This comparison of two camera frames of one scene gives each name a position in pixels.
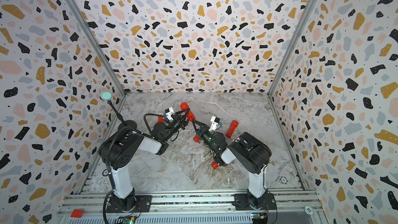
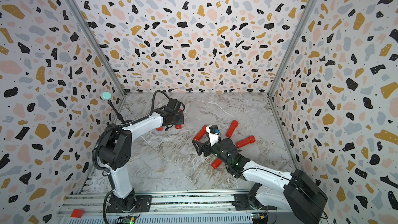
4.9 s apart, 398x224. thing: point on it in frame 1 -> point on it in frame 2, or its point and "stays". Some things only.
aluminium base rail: [199, 209] stays
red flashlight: [214, 165] stays
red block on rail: [77, 213] stays
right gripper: [204, 134] -> [205, 147]
